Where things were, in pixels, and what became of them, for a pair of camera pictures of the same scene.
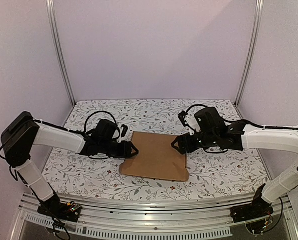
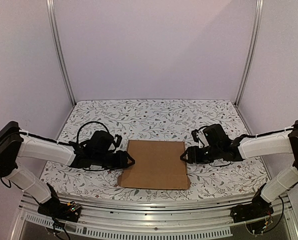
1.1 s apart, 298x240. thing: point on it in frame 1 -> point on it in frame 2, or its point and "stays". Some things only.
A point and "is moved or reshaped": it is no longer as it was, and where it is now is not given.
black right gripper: (185, 143) -> (192, 155)
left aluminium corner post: (52, 17) stays
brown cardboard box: (156, 159) is moved or reshaped
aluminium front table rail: (206, 218) stays
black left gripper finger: (128, 146) -> (125, 164)
